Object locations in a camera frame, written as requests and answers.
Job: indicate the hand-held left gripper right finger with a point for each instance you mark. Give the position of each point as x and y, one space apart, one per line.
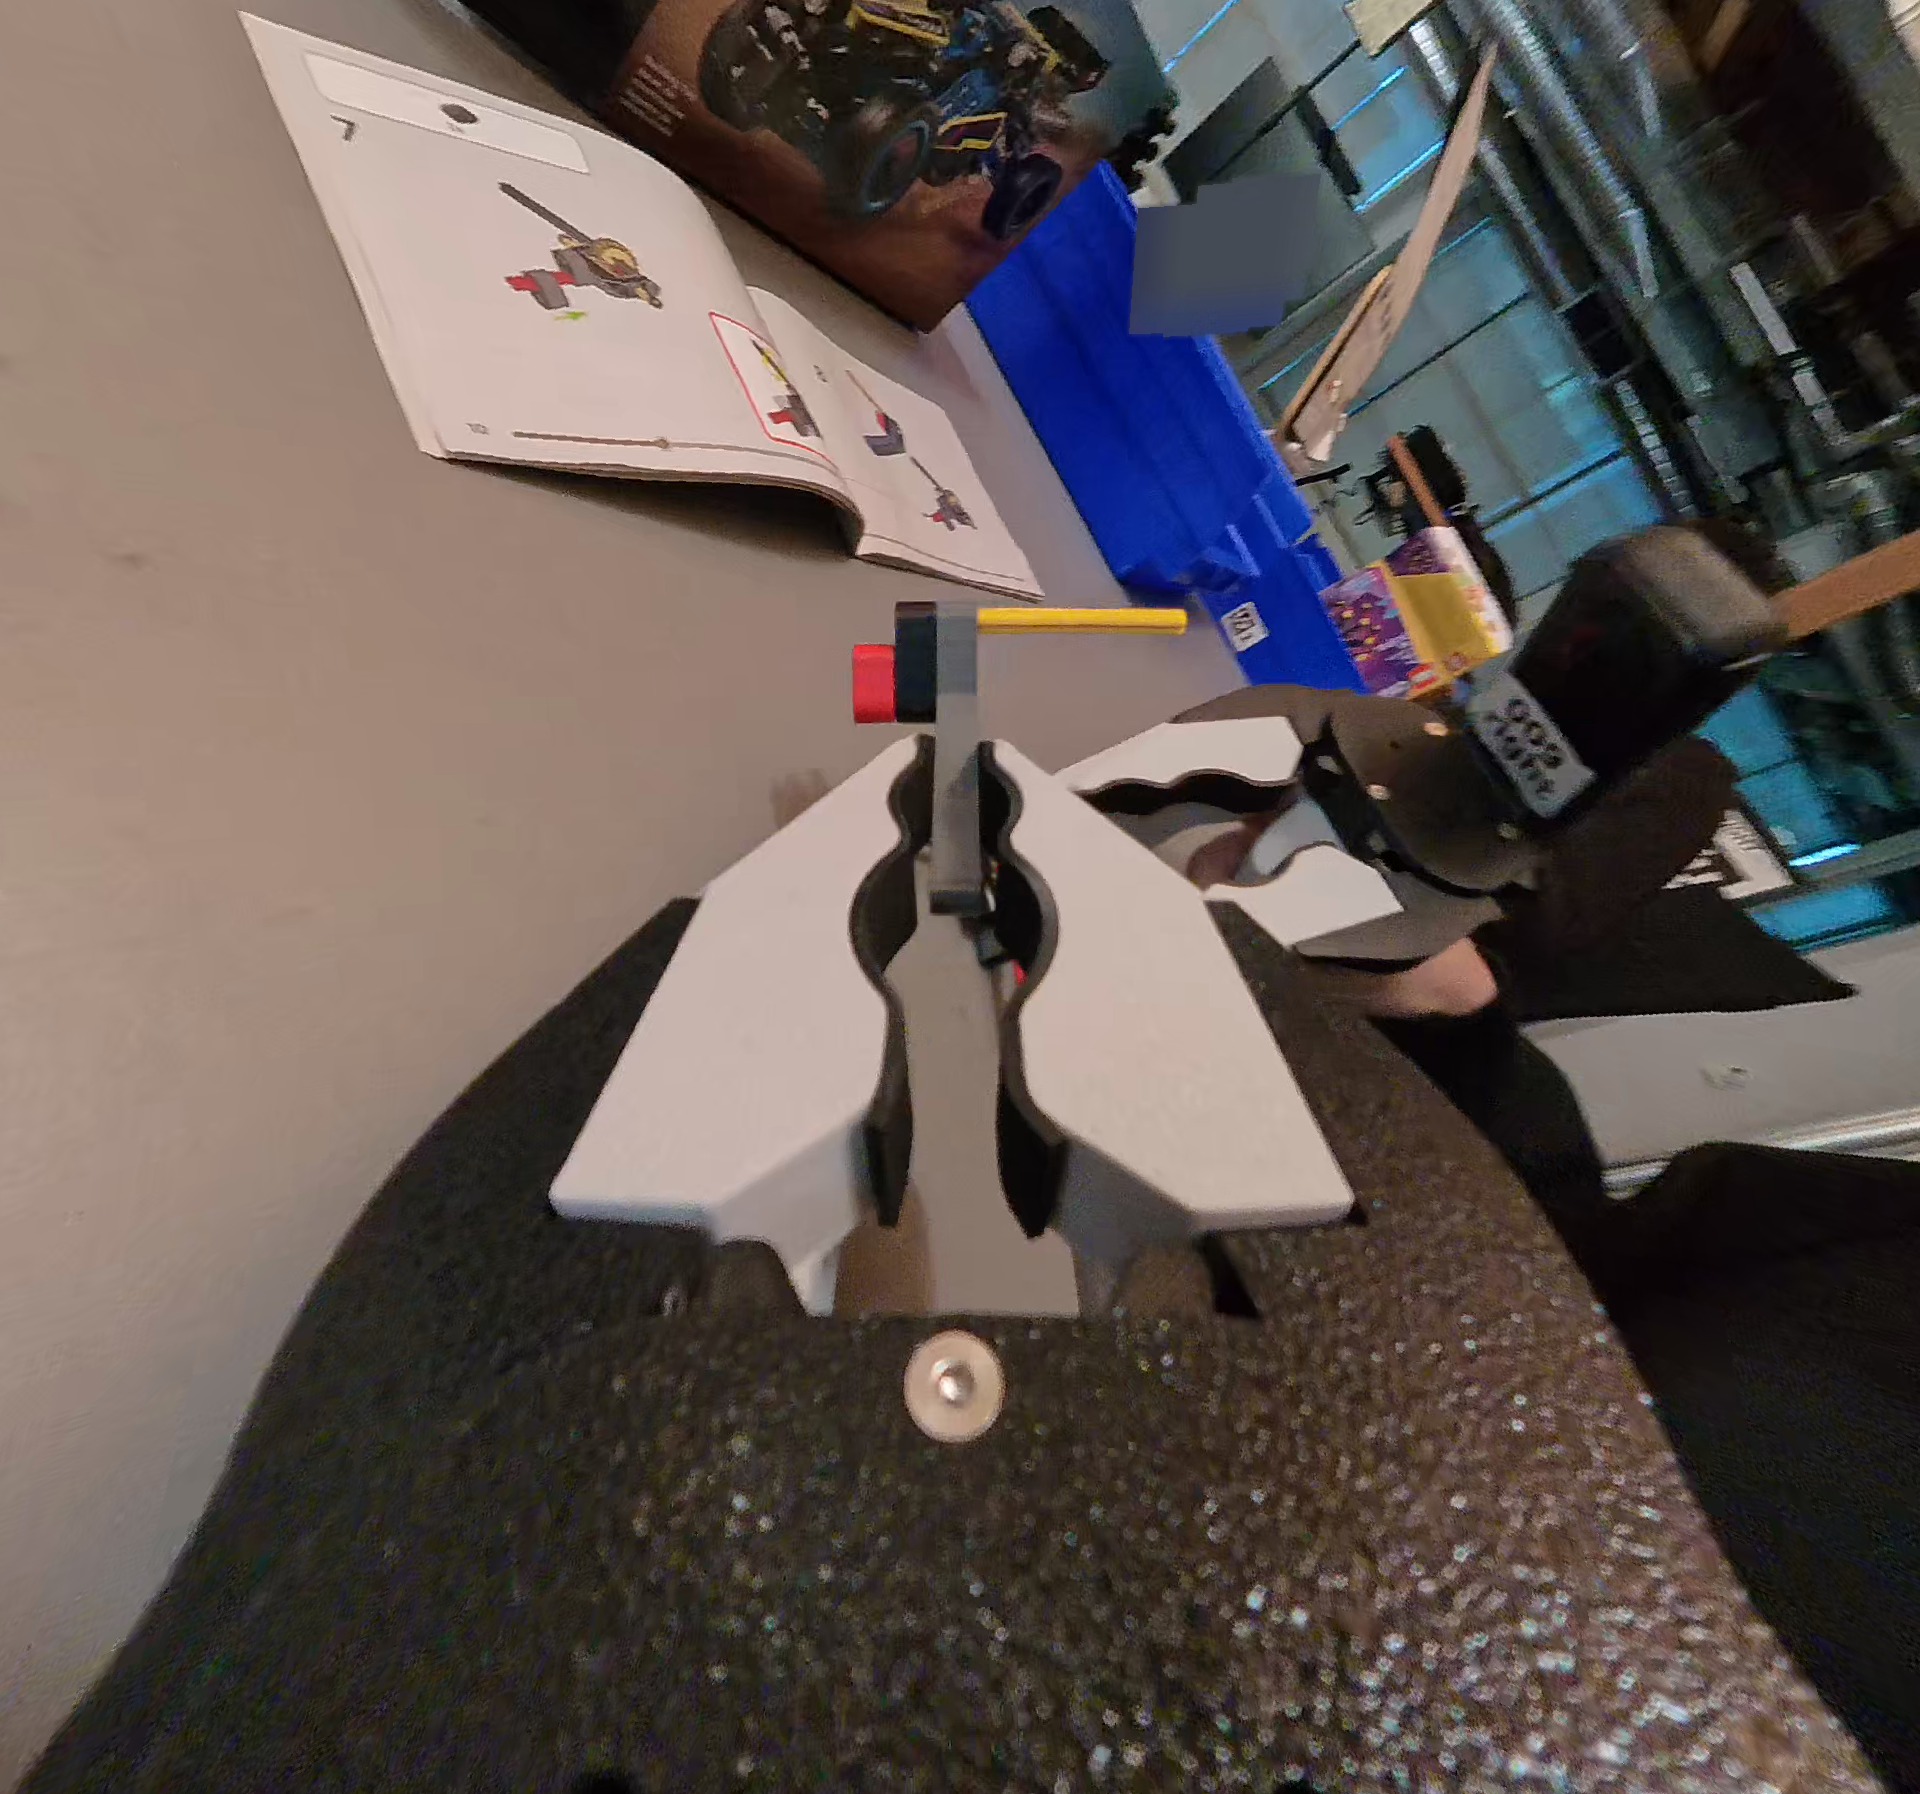
1185 1058

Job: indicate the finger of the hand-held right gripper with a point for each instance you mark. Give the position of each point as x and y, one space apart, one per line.
1200 747
1352 910

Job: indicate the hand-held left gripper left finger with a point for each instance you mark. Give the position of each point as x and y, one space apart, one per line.
704 1058

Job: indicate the grey lego beam assembly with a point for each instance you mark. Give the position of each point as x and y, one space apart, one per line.
957 774

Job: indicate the person's right forearm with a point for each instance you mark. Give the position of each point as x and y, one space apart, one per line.
1516 1105

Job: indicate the dark lego set box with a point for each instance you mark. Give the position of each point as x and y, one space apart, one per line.
780 55

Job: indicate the lego instruction booklet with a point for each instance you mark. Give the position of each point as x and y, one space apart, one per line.
496 220

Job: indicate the person's right hand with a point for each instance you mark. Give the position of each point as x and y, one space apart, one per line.
1446 989

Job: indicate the blue plastic bin with label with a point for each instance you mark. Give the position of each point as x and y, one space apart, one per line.
1305 610

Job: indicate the purple yellow toy box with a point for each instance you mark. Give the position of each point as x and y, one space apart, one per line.
1426 610

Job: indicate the black cloth with white print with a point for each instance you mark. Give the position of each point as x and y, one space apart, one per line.
1650 924

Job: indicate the large blue plastic bin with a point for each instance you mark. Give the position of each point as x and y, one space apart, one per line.
1111 386

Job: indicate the leaning wooden board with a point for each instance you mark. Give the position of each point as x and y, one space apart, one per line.
1426 220

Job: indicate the person's dark clothing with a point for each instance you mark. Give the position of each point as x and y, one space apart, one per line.
1771 1449

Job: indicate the silver ventilation duct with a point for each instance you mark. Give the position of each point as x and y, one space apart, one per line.
1516 23

